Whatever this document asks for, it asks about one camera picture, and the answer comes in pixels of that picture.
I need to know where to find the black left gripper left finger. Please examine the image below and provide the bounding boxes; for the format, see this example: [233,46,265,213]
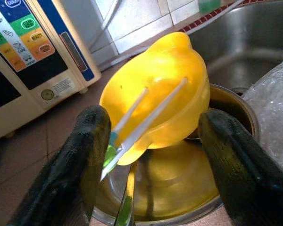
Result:
[7,105,111,226]

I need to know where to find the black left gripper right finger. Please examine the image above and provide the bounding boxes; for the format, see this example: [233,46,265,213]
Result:
[199,108,283,226]

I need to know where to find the green white training chopsticks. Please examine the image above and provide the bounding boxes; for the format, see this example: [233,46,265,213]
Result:
[100,77,188,182]

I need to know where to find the steel bowl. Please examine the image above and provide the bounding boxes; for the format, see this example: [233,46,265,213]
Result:
[89,83,260,225]

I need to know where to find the clear bubble wrap sheet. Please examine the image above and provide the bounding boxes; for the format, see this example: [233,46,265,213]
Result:
[241,55,283,175]

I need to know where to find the beige black water ionizer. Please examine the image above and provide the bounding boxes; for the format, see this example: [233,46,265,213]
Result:
[0,0,102,142]

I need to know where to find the steel sink basin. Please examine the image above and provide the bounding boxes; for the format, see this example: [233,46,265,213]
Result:
[188,0,283,91]

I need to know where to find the green soap bottle blue cap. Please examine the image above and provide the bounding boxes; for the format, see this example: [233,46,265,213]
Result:
[198,0,221,14]

